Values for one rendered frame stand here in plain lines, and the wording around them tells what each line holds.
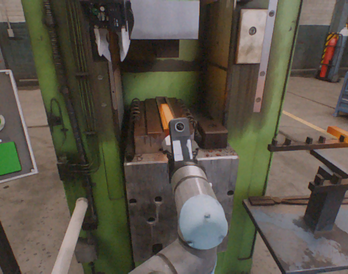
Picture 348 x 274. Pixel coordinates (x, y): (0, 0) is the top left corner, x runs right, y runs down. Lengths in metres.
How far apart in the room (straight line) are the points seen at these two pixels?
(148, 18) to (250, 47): 0.38
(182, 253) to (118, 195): 0.66
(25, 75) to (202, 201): 6.84
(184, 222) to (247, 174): 0.76
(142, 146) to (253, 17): 0.56
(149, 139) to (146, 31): 0.33
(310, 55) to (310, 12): 1.25
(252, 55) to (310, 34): 7.86
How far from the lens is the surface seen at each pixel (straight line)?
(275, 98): 1.02
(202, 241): 0.40
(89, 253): 1.24
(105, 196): 1.08
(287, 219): 0.93
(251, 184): 1.17
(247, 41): 0.90
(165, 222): 0.90
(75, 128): 0.91
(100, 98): 0.88
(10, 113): 0.72
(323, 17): 8.98
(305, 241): 0.88
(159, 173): 0.77
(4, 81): 0.75
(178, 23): 0.71
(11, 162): 0.69
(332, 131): 1.00
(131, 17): 0.52
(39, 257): 1.84
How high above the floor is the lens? 1.29
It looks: 25 degrees down
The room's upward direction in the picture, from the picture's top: straight up
